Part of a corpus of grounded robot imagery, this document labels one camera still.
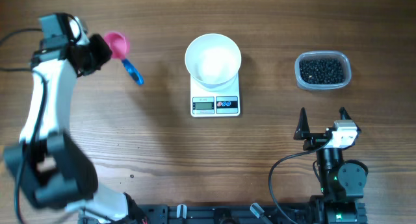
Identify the black mounting rail base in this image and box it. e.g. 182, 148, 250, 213
136, 203, 368, 224

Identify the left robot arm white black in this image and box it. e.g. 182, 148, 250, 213
3, 12, 149, 223

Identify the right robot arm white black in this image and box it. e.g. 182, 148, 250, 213
294, 108, 369, 224

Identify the pink scoop blue handle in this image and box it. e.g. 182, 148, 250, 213
104, 31, 144, 86

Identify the clear plastic container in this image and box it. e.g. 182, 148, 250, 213
294, 51, 352, 91

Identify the white bowl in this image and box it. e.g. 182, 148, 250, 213
185, 33, 242, 90

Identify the white digital kitchen scale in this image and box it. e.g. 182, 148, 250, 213
190, 75, 241, 118

